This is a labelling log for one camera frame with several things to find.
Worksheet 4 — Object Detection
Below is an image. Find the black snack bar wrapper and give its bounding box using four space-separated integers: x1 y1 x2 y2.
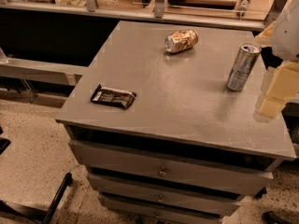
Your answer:
91 85 137 109

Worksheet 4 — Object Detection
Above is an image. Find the bottom grey drawer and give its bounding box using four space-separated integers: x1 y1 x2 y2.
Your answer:
98 195 223 224

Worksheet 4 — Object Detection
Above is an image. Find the gold crushed soda can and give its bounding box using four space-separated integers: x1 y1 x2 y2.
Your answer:
164 29 198 54

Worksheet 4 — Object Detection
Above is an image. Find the silver blue redbull can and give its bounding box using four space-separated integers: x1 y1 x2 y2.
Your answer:
226 43 262 91

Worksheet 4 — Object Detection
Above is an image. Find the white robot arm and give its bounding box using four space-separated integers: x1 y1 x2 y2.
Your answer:
255 0 299 119

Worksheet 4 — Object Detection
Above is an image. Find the grey metal shelf rack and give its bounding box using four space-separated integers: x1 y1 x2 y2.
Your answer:
0 0 291 31

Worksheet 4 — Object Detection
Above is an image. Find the grey drawer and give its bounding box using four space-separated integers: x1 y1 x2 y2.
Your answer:
69 140 273 196
98 195 223 224
87 174 240 216

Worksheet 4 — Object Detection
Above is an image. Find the grey drawer cabinet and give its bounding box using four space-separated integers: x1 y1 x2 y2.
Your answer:
55 20 297 224

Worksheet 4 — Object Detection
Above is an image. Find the top grey drawer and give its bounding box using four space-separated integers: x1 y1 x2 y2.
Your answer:
69 140 273 196

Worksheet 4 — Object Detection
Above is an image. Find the middle grey drawer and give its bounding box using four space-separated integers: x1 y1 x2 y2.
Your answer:
87 174 240 216

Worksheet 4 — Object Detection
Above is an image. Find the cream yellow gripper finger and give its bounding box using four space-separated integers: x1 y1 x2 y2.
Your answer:
256 95 285 119

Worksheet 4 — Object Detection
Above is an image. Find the black chair leg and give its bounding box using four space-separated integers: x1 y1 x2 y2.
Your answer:
0 172 74 224

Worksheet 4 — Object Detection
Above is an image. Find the black object on floor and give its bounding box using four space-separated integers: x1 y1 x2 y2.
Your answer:
262 211 291 224

